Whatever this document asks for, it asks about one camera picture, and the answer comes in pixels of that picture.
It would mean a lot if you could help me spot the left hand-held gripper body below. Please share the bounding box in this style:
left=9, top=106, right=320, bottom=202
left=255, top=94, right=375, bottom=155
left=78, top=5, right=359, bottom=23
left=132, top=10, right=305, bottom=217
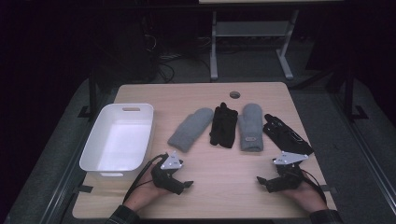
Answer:
left=150, top=150, right=185, bottom=196

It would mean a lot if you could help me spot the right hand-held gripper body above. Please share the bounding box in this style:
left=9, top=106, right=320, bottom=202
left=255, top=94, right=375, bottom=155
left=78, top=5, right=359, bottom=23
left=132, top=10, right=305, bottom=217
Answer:
left=266, top=150, right=310, bottom=194

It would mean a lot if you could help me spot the plain grey mitten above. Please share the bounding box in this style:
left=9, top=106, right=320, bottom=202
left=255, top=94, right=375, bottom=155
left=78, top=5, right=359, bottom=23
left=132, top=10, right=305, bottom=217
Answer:
left=167, top=107, right=215, bottom=153

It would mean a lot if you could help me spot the grey mitten with label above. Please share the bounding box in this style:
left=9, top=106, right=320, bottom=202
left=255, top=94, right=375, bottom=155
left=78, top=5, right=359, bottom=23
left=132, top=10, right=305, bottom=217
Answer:
left=237, top=103, right=264, bottom=153

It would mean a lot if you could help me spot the white plastic bin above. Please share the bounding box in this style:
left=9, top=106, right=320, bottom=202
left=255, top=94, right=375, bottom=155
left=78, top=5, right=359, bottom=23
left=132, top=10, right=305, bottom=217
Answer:
left=78, top=103, right=155, bottom=181

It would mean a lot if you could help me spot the person's left hand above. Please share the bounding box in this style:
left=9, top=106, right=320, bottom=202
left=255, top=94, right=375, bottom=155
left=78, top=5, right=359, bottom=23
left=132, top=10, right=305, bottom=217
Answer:
left=123, top=167, right=172, bottom=213

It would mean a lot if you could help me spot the person's right hand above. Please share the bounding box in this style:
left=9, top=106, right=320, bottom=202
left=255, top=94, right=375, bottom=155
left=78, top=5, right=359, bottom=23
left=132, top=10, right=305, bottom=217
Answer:
left=282, top=179, right=329, bottom=213

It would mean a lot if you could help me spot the black knit glove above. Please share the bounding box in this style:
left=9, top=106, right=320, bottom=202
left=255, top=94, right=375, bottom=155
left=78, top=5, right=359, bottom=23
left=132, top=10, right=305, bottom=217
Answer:
left=208, top=102, right=239, bottom=149

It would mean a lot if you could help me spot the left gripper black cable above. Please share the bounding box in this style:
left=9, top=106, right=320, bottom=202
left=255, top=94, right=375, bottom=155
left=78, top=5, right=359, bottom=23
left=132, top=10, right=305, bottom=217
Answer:
left=122, top=153, right=169, bottom=203

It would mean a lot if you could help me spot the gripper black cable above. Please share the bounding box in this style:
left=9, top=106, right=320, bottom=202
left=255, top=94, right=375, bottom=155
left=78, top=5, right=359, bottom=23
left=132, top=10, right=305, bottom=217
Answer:
left=122, top=153, right=169, bottom=203
left=299, top=168, right=328, bottom=204

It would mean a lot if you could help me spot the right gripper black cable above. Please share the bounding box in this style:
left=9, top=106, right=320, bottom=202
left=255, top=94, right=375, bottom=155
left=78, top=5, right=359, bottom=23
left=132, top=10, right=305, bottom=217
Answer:
left=299, top=168, right=328, bottom=204

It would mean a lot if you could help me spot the black glove with strap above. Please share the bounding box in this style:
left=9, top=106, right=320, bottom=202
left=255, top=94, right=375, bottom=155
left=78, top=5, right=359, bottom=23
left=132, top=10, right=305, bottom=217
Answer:
left=262, top=113, right=315, bottom=156

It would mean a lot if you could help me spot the black metal post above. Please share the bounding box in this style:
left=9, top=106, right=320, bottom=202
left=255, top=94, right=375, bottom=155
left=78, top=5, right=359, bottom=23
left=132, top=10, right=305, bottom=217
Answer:
left=77, top=66, right=98, bottom=119
left=343, top=63, right=370, bottom=121

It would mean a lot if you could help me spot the tangle of floor cables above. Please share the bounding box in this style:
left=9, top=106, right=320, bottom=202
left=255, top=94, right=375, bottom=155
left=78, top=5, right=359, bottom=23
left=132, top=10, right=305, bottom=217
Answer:
left=143, top=17, right=213, bottom=84

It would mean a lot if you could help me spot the grey metal desk frame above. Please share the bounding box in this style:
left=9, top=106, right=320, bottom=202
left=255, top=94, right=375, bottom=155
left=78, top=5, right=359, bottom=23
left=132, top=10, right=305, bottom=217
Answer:
left=209, top=8, right=301, bottom=82

